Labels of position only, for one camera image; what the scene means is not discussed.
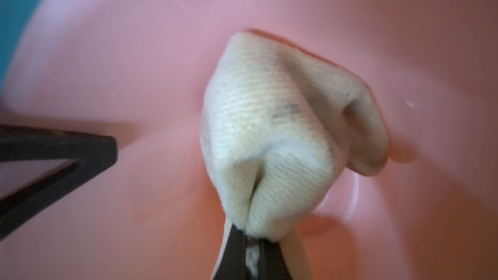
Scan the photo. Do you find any beige cleaning cloth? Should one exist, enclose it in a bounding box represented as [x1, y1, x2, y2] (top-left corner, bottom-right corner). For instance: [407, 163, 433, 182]
[200, 32, 390, 279]

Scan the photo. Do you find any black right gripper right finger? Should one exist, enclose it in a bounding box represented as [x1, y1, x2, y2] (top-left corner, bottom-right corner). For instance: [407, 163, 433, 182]
[257, 239, 292, 280]

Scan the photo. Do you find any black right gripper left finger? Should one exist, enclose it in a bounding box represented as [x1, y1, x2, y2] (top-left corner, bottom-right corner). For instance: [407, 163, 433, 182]
[213, 225, 248, 280]

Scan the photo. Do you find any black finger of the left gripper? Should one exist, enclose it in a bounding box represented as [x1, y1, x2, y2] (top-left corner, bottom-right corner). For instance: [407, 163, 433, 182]
[1, 124, 118, 239]

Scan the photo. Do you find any blue plastic bucket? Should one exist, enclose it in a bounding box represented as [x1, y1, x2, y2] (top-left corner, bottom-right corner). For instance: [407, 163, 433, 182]
[1, 0, 40, 85]

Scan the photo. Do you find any pink plastic bucket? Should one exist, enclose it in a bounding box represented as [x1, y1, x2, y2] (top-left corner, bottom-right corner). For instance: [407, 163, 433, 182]
[1, 0, 497, 279]

